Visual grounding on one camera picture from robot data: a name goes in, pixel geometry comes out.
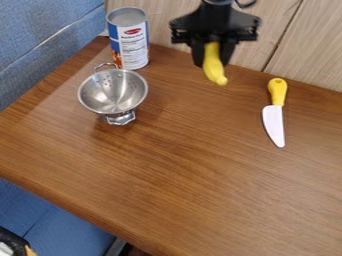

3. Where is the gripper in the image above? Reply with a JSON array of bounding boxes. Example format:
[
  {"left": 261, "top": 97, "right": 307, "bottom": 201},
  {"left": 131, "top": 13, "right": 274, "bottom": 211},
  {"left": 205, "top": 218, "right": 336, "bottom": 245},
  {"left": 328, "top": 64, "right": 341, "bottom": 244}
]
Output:
[{"left": 168, "top": 0, "right": 262, "bottom": 68}]

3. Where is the yellow toy banana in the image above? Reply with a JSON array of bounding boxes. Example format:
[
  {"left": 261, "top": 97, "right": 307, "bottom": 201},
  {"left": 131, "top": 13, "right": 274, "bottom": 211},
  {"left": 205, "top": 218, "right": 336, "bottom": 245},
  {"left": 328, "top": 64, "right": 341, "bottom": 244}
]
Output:
[{"left": 201, "top": 41, "right": 230, "bottom": 87}]

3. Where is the white and blue can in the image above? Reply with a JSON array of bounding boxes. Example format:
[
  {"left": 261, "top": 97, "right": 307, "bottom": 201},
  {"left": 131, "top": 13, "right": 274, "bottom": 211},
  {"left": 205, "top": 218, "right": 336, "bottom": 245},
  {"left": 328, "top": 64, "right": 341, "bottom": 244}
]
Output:
[{"left": 105, "top": 6, "right": 151, "bottom": 71}]

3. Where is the silver strainer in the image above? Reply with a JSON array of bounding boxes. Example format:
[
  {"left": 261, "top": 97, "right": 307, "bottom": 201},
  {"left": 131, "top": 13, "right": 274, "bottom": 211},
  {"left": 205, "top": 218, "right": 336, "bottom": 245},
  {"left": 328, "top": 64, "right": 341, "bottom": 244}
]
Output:
[{"left": 76, "top": 62, "right": 150, "bottom": 127}]

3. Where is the yellow handled toy knife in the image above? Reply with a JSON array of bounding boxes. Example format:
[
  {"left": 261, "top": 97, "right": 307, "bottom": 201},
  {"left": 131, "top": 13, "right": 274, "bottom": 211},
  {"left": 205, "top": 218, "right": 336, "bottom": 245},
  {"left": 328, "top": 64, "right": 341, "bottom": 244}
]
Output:
[{"left": 260, "top": 77, "right": 289, "bottom": 149}]

